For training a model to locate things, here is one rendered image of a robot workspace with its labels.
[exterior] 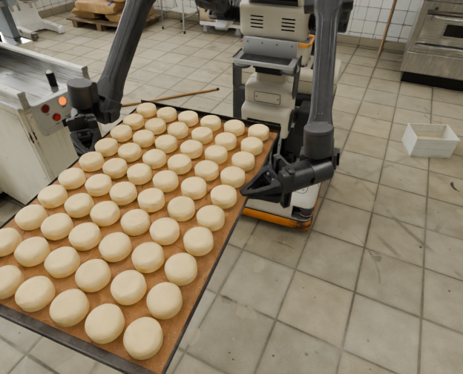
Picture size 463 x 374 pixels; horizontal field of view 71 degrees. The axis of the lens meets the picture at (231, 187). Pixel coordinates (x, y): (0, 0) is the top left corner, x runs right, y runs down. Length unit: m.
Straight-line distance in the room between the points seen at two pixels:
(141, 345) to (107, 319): 0.06
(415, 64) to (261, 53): 2.67
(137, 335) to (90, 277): 0.13
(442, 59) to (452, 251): 2.23
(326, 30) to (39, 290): 0.74
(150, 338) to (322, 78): 0.62
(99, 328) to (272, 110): 1.21
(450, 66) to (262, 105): 2.69
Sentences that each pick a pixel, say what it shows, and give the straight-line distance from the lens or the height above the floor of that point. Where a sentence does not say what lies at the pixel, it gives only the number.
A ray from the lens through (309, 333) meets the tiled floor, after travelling 1.62.
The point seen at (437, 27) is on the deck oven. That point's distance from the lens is 3.81.
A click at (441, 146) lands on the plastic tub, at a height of 0.10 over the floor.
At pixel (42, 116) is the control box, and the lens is 1.54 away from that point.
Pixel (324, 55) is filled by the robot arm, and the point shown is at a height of 1.18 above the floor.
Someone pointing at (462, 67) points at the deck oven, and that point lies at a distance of 3.97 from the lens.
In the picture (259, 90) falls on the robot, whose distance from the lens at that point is 1.52.
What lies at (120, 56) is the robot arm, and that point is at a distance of 0.99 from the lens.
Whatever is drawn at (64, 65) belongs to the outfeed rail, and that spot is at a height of 0.89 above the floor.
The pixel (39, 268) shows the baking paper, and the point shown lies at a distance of 0.63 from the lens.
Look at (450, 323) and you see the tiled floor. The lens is 1.89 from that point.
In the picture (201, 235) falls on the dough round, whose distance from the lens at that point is 0.56.
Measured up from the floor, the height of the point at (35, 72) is 0.84.
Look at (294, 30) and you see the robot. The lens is 1.40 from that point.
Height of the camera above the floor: 1.44
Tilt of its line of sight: 42 degrees down
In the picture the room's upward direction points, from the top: straight up
